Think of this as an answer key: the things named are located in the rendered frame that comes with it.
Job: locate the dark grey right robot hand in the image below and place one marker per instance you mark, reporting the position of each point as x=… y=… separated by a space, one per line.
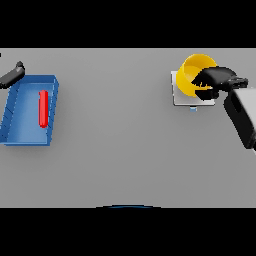
x=216 y=80

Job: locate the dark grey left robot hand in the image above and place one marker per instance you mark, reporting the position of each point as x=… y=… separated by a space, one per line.
x=12 y=75

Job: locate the yellow bowl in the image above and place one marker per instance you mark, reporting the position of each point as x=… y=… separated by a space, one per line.
x=191 y=75

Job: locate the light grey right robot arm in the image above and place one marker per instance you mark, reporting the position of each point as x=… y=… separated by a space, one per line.
x=245 y=116

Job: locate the pale square measuring scale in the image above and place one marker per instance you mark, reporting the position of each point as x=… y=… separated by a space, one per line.
x=183 y=98

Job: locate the red beaker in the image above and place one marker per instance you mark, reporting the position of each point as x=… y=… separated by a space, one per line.
x=43 y=108

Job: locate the blue tray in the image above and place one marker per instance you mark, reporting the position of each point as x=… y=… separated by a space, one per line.
x=26 y=113

